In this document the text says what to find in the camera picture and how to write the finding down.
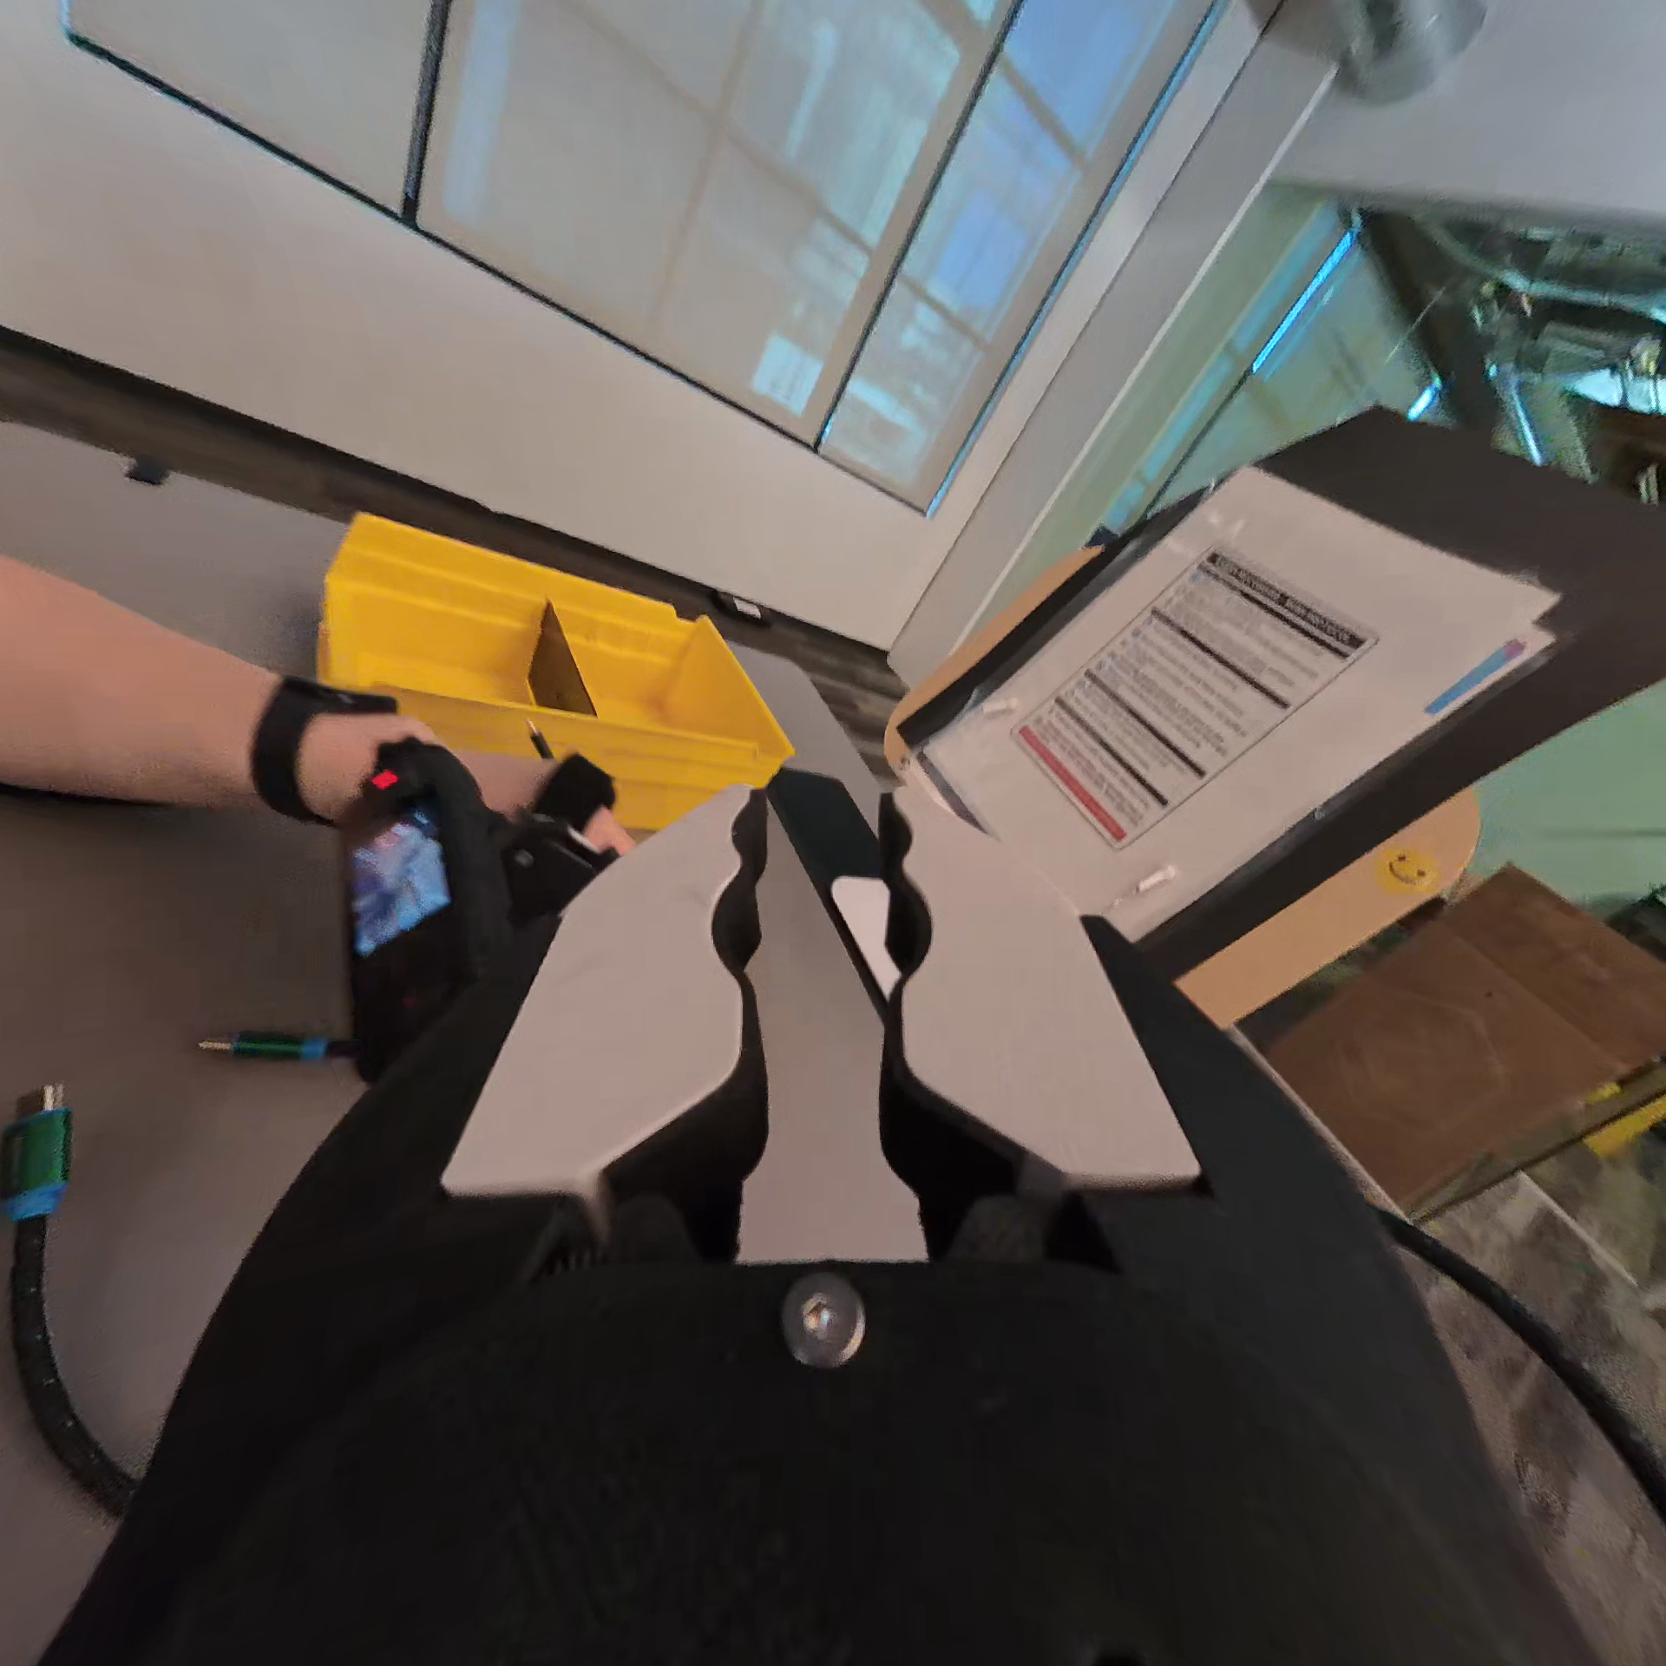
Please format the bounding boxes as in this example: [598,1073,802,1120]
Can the yellow plastic bin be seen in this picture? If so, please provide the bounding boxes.
[316,512,800,835]

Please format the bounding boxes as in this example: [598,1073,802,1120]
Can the brown cardboard box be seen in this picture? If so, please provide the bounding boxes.
[1264,865,1666,1212]

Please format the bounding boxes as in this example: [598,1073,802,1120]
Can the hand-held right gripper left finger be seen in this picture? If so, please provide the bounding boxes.
[441,783,772,1263]

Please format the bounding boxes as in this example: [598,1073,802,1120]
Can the large gridded window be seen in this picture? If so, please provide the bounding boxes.
[58,0,1232,515]

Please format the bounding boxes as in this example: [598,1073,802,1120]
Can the instruction sign on stand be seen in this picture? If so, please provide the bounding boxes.
[891,406,1666,978]
[885,539,1486,1029]

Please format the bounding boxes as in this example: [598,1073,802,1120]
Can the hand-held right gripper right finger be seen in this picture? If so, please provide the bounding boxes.
[879,787,1207,1267]

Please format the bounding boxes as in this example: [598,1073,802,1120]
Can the black wristband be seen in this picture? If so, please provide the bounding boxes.
[251,676,399,825]

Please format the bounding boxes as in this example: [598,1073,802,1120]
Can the person's left forearm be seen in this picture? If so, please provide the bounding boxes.
[0,553,282,815]

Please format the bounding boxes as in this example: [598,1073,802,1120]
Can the printed instruction sheet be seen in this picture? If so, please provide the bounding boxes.
[911,466,1564,938]

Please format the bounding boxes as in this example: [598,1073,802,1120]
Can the thick black braided hdmi cable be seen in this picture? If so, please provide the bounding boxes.
[0,1083,144,1521]

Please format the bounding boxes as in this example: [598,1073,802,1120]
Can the person's left hand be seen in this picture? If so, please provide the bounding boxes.
[312,714,639,863]

